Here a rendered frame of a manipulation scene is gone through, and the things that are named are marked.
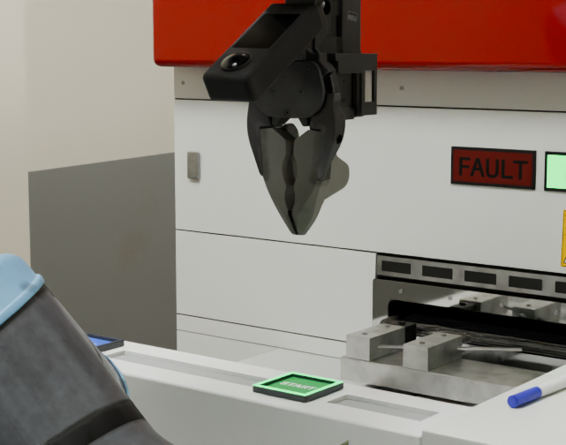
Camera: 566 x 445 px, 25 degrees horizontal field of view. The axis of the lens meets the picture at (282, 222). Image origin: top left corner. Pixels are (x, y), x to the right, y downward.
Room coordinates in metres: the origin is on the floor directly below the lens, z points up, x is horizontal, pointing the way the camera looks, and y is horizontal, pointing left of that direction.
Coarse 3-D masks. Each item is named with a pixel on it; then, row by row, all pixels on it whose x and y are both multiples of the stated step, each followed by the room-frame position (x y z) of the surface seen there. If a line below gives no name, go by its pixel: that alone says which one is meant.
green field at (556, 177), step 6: (552, 156) 1.55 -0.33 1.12; (558, 156) 1.55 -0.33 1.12; (564, 156) 1.54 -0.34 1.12; (552, 162) 1.55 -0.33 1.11; (558, 162) 1.55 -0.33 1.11; (564, 162) 1.54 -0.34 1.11; (552, 168) 1.55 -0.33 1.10; (558, 168) 1.55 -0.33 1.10; (564, 168) 1.54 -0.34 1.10; (552, 174) 1.55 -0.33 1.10; (558, 174) 1.55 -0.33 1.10; (564, 174) 1.54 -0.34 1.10; (552, 180) 1.55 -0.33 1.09; (558, 180) 1.54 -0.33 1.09; (564, 180) 1.54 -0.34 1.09; (552, 186) 1.55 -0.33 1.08; (558, 186) 1.54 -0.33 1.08; (564, 186) 1.54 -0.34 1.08
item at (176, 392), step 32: (128, 352) 1.21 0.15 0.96; (160, 352) 1.20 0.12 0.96; (128, 384) 1.12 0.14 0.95; (160, 384) 1.10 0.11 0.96; (192, 384) 1.09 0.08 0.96; (224, 384) 1.09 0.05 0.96; (160, 416) 1.10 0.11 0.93; (192, 416) 1.08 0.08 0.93; (224, 416) 1.05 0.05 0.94; (256, 416) 1.03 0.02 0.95; (288, 416) 1.01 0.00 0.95; (320, 416) 0.99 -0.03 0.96; (352, 416) 0.99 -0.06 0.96; (384, 416) 0.99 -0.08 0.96; (416, 416) 1.00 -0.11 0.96; (448, 416) 0.99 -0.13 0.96
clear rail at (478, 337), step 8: (384, 320) 1.62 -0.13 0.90; (392, 320) 1.61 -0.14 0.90; (424, 328) 1.58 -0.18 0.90; (432, 328) 1.57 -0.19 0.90; (440, 328) 1.57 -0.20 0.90; (448, 328) 1.56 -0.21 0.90; (472, 336) 1.54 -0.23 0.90; (480, 336) 1.53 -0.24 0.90; (488, 336) 1.52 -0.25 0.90; (496, 336) 1.52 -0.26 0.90; (504, 336) 1.52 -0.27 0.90; (488, 344) 1.52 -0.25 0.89; (496, 344) 1.52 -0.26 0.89; (504, 344) 1.51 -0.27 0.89; (512, 344) 1.50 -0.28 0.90; (520, 344) 1.50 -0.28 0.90; (528, 344) 1.49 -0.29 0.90; (536, 344) 1.49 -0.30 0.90; (544, 344) 1.48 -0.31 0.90; (552, 344) 1.48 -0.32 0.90; (536, 352) 1.49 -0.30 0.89; (544, 352) 1.48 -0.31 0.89; (552, 352) 1.47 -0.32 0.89; (560, 352) 1.47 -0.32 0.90
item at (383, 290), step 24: (384, 288) 1.68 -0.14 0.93; (408, 288) 1.66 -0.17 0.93; (432, 288) 1.64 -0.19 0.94; (456, 288) 1.62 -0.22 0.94; (384, 312) 1.68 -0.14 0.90; (504, 312) 1.58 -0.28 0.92; (528, 312) 1.56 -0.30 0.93; (552, 312) 1.54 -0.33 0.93; (480, 360) 1.59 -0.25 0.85; (504, 360) 1.57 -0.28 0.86; (528, 360) 1.55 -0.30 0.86; (552, 360) 1.54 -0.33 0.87
